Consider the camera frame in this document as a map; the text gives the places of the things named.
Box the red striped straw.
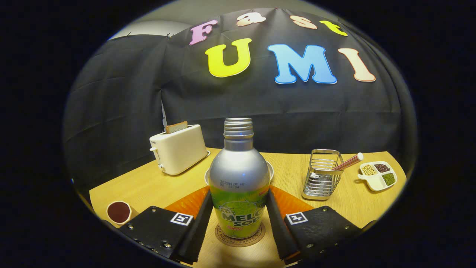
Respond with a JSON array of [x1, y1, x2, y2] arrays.
[[332, 152, 364, 172]]

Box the silver green juice bottle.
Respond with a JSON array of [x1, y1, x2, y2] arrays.
[[208, 118, 271, 239]]

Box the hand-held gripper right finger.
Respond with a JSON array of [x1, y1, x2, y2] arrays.
[[264, 185, 362, 265]]

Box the wooden table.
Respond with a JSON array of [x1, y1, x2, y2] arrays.
[[89, 148, 408, 268]]

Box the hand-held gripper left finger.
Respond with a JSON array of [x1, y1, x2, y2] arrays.
[[100, 185, 214, 265]]

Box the white plate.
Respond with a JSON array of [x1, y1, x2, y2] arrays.
[[204, 160, 274, 186]]

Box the black backdrop cloth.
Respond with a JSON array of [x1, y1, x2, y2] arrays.
[[62, 7, 418, 194]]

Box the beige cup with round handle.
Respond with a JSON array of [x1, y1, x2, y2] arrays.
[[106, 201, 140, 225]]

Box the white toaster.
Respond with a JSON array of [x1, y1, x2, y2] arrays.
[[149, 124, 211, 176]]

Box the white divided dish with beans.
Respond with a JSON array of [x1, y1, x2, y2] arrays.
[[357, 161, 398, 192]]

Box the toast slice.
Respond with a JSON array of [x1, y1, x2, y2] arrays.
[[165, 121, 189, 134]]

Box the round wooden coaster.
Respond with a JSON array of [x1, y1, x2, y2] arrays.
[[215, 221, 266, 248]]

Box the juice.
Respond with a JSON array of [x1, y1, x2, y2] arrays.
[[108, 203, 129, 223]]

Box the metal wire basket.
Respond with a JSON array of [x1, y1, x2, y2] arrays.
[[302, 149, 344, 201]]

